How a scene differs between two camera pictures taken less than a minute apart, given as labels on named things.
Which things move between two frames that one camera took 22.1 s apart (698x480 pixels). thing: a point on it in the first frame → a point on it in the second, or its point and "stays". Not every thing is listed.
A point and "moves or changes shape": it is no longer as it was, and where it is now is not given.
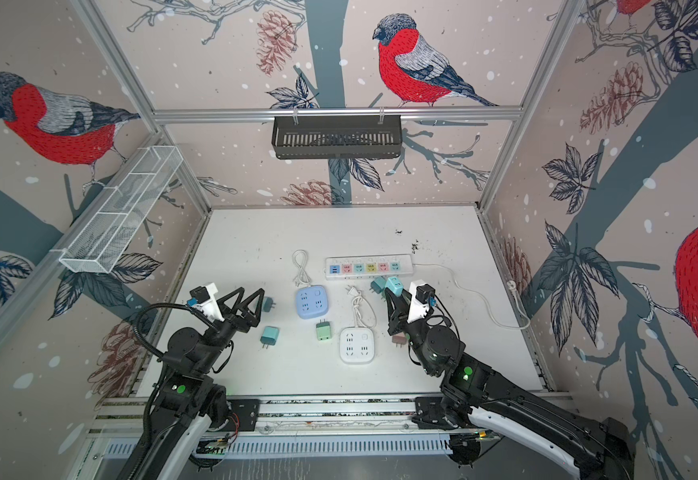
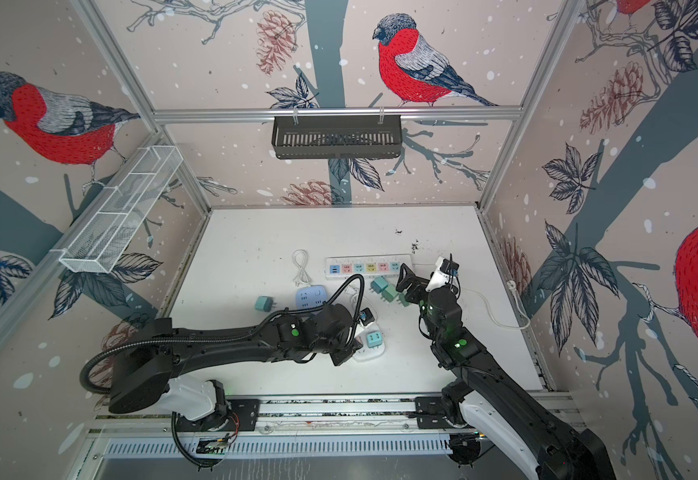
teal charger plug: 268,304 stays
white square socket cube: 357,345 stays
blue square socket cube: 312,301 stays
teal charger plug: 269,336 moves or changes shape
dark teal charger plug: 378,285 stays
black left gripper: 243,324 → 348,353
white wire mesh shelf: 107,236 stays
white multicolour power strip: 371,266 stays
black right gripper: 398,320 → 415,296
